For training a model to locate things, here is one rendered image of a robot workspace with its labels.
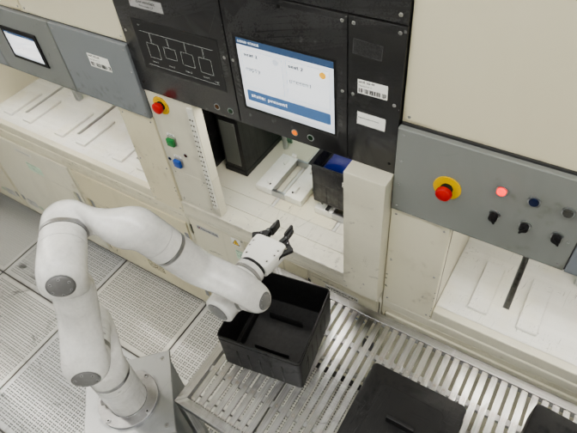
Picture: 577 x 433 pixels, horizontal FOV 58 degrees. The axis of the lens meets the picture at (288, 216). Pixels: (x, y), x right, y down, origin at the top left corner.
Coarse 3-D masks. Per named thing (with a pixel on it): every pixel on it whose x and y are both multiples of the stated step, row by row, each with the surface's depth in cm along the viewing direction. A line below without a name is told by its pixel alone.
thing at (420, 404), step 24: (384, 384) 151; (408, 384) 151; (360, 408) 147; (384, 408) 147; (408, 408) 146; (432, 408) 146; (456, 408) 145; (360, 432) 143; (384, 432) 142; (408, 432) 141; (432, 432) 141; (456, 432) 141
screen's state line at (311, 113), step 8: (248, 96) 142; (256, 96) 141; (264, 96) 139; (272, 104) 139; (280, 104) 138; (288, 104) 136; (296, 104) 134; (296, 112) 136; (304, 112) 135; (312, 112) 133; (320, 112) 132; (320, 120) 134; (328, 120) 132
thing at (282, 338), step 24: (288, 288) 176; (312, 288) 170; (240, 312) 173; (264, 312) 182; (288, 312) 181; (312, 312) 180; (240, 336) 176; (264, 336) 175; (288, 336) 175; (312, 336) 158; (240, 360) 166; (264, 360) 158; (288, 360) 151; (312, 360) 166
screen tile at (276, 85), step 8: (240, 48) 132; (248, 56) 132; (256, 56) 131; (264, 56) 129; (248, 64) 134; (256, 64) 133; (264, 64) 131; (280, 64) 128; (248, 72) 136; (272, 72) 131; (280, 72) 130; (248, 80) 138; (256, 80) 136; (264, 80) 135; (272, 80) 133; (280, 80) 132; (264, 88) 137; (272, 88) 135; (280, 88) 134
